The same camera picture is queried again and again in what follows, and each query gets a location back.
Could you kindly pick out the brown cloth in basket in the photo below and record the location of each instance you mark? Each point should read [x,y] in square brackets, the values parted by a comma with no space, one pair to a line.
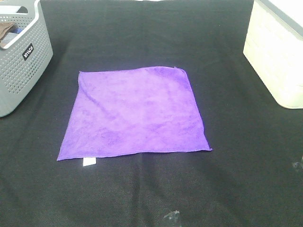
[5,27]

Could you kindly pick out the white plastic storage box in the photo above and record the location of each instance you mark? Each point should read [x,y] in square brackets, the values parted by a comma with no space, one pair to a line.
[274,48]

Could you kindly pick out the black fabric table cover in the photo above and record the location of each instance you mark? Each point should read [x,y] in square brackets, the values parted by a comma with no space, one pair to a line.
[249,179]

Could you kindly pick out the grey perforated plastic basket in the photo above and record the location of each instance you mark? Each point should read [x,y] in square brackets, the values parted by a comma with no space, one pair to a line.
[24,59]

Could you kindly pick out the purple microfiber towel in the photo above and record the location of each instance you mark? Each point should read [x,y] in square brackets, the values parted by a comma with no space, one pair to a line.
[126,112]

